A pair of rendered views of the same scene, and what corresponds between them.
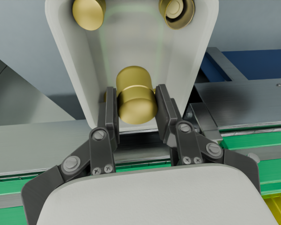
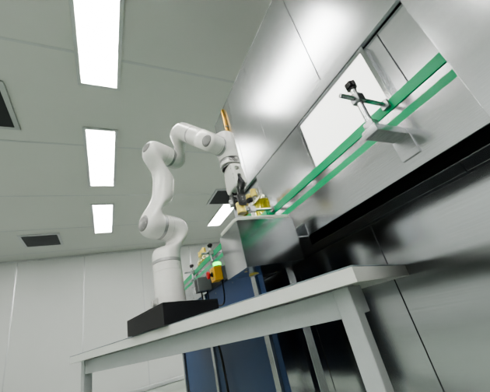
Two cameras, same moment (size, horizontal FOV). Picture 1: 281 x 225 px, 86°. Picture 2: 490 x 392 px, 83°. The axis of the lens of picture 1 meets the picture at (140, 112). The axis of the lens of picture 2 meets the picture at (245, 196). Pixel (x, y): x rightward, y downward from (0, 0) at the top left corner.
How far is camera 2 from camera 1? 1.03 m
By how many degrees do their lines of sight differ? 82
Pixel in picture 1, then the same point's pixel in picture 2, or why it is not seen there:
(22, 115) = not seen: outside the picture
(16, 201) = (323, 173)
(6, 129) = (350, 204)
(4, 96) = not seen: outside the picture
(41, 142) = (326, 204)
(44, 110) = (465, 276)
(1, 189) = (331, 173)
